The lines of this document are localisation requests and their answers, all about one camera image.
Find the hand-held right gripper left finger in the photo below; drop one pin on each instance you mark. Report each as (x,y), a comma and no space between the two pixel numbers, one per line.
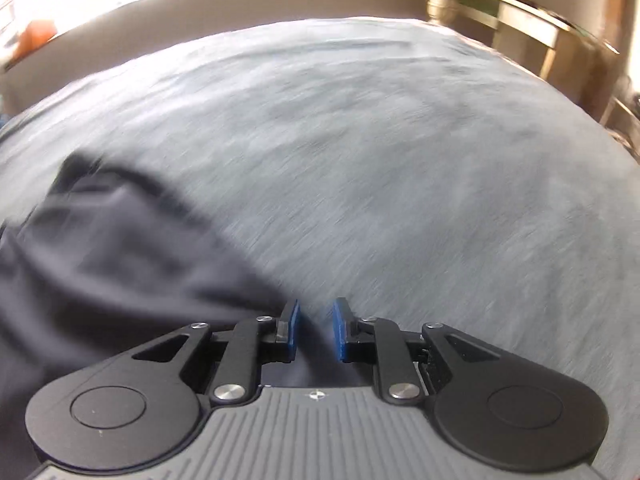
(291,332)

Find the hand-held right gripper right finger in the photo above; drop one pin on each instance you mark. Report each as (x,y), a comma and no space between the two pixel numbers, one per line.
(341,332)

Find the dark grey pants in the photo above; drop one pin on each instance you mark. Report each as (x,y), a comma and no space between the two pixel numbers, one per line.
(125,260)

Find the grey bed blanket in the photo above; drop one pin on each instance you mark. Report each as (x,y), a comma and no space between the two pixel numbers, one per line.
(400,160)

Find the beige carved bedpost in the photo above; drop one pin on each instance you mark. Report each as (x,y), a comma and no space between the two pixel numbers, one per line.
(441,4)

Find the light wooden desk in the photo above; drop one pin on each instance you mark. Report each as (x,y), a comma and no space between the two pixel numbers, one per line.
(525,30)

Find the metal shoe rack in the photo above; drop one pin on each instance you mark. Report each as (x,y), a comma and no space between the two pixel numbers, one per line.
(622,110)

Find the orange cloth bundle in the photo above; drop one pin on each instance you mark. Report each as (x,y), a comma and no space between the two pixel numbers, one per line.
(35,37)

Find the brown cardboard sheet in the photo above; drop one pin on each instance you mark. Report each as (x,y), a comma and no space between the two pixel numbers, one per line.
(612,0)

